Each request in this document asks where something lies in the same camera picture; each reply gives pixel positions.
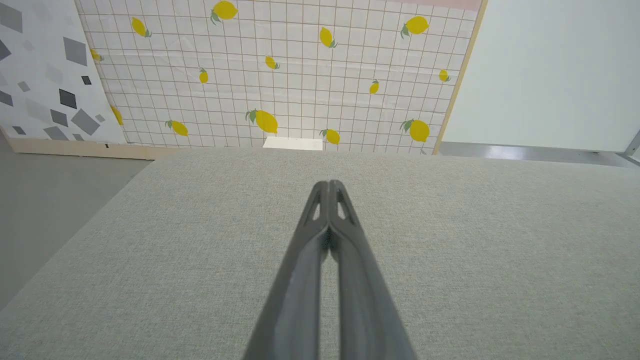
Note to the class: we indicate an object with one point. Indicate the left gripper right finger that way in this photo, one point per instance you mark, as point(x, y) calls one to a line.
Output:
point(365, 305)

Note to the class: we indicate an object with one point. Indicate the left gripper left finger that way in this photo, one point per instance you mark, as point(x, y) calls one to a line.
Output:
point(295, 300)

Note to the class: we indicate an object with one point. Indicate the grey fabric sofa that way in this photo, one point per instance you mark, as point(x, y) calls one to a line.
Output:
point(150, 260)

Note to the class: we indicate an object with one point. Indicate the small white box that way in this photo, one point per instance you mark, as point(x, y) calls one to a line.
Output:
point(293, 143)

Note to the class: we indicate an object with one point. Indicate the lemon print grid panel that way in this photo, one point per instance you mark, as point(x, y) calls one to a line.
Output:
point(300, 75)

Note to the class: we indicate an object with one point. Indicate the grey terrazzo pattern panel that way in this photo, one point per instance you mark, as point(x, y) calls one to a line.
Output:
point(45, 75)

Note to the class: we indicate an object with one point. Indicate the grey metal frame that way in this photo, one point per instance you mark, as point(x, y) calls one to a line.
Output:
point(633, 147)

